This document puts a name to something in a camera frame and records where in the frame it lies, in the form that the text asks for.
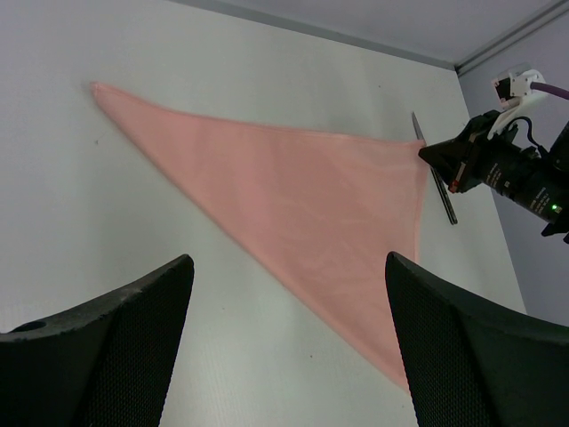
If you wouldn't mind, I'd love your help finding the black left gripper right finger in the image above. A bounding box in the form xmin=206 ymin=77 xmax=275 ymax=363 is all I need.
xmin=385 ymin=252 xmax=568 ymax=426

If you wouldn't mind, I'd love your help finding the pink cloth napkin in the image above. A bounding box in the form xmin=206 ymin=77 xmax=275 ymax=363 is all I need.
xmin=91 ymin=83 xmax=428 ymax=388

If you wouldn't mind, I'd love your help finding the steel knife dark handle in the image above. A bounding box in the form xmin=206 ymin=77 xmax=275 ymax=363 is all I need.
xmin=412 ymin=112 xmax=458 ymax=225

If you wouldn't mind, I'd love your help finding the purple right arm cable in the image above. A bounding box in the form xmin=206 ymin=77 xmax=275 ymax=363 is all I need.
xmin=531 ymin=80 xmax=569 ymax=102

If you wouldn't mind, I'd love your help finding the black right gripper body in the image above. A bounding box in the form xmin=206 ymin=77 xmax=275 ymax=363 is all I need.
xmin=419 ymin=110 xmax=517 ymax=194

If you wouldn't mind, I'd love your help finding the right aluminium frame post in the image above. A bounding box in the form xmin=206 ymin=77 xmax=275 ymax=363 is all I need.
xmin=454 ymin=0 xmax=568 ymax=77

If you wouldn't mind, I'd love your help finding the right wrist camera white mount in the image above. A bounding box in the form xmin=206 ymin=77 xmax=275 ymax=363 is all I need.
xmin=489 ymin=64 xmax=547 ymax=138

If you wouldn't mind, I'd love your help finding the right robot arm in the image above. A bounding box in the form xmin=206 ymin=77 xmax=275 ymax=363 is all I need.
xmin=419 ymin=110 xmax=568 ymax=237

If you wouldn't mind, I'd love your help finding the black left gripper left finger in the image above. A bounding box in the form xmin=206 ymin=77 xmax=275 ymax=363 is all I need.
xmin=1 ymin=254 xmax=195 ymax=426

